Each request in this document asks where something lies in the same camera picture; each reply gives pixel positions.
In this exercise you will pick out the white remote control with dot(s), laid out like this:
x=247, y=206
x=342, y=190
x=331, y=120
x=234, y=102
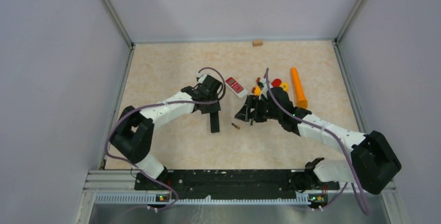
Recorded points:
x=236, y=87

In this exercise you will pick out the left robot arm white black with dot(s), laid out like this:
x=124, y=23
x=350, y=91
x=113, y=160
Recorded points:
x=133, y=134

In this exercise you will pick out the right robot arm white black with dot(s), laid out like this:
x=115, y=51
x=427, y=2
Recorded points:
x=369, y=159

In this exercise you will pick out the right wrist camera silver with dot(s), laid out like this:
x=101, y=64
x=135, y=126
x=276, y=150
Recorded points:
x=264, y=87

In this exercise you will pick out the black remote control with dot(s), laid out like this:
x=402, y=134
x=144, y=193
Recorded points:
x=214, y=122

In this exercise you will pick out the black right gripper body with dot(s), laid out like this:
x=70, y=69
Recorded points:
x=262, y=110

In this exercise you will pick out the orange toy carrot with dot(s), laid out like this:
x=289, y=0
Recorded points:
x=301, y=100

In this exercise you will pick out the yellow toy car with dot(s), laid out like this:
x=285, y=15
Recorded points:
x=257, y=90

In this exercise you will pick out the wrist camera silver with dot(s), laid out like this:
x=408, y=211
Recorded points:
x=201, y=77
x=264, y=87

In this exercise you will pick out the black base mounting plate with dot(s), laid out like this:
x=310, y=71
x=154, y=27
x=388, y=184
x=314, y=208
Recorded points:
x=245, y=184

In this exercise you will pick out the small wooden block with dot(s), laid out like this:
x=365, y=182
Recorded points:
x=257, y=42

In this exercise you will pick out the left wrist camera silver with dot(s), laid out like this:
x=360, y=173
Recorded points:
x=201, y=77

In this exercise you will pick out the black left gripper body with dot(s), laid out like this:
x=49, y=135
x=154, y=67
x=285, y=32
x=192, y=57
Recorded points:
x=211, y=107

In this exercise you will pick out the red yellow toy piece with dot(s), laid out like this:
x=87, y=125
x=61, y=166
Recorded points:
x=279, y=83

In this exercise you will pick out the brown gold AAA battery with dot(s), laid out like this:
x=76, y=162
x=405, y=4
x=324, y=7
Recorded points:
x=235, y=126

